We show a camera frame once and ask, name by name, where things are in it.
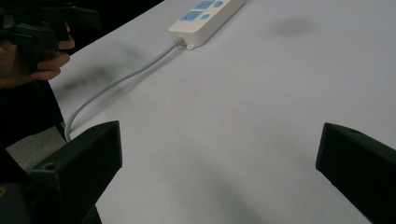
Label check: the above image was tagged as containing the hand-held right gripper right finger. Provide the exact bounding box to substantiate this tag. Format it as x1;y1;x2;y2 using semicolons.
315;122;396;224

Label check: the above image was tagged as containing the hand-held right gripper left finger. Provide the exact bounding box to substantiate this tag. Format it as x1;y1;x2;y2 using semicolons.
27;120;123;224

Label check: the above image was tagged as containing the white power strip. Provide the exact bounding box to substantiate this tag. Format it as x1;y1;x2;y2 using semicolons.
167;0;247;50

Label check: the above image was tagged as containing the grey power strip cable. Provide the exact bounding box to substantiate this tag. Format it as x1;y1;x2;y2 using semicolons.
64;36;187;144

